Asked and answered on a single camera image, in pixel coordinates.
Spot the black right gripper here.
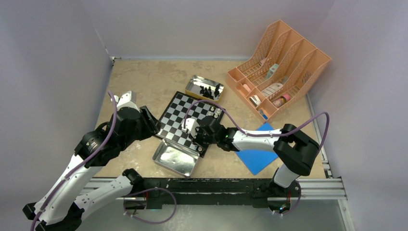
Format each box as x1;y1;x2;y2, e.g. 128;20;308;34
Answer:
189;125;218;150

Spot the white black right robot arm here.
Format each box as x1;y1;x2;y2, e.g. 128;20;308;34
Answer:
181;116;321;196

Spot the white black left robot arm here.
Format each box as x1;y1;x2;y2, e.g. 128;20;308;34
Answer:
23;106;161;231

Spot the black white chess board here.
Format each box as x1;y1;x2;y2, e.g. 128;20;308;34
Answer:
156;91;224;157

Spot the black chess pieces pile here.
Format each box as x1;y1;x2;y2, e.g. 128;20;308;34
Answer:
199;84;221;100

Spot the silver lilac metal tin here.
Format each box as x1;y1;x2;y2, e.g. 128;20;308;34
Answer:
152;139;199;178

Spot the yellow metal tin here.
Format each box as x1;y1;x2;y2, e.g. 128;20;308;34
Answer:
185;75;224;103

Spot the blue mat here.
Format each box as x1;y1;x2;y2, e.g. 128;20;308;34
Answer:
235;122;280;176

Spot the pink desk file organizer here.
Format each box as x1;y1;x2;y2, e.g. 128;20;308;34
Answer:
226;20;331;122

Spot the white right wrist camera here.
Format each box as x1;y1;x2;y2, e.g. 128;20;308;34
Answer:
181;118;199;138

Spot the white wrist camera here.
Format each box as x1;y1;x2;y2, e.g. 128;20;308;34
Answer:
181;118;199;138
114;90;139;111

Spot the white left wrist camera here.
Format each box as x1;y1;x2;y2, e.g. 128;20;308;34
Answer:
114;90;139;111

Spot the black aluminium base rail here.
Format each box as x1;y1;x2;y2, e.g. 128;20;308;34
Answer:
57;177;355;231

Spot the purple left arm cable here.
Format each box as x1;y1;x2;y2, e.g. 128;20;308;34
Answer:
30;90;178;231

